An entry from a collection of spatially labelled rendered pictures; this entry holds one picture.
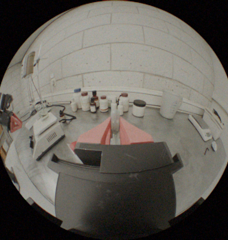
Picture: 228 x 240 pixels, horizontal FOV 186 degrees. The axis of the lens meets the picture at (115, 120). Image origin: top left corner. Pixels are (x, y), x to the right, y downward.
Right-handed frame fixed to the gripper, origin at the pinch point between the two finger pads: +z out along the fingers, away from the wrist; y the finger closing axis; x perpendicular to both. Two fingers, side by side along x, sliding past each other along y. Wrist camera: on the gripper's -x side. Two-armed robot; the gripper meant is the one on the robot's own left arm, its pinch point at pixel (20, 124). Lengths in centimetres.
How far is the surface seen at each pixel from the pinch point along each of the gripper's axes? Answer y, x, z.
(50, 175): -21.7, 8.0, 10.7
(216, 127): -101, -34, 46
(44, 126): -10.6, -5.0, 12.2
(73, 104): 2.5, -16.9, 31.1
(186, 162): -59, -9, 31
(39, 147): -11.9, 3.3, 10.0
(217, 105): -128, -69, 62
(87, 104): -5.2, -19.5, 36.1
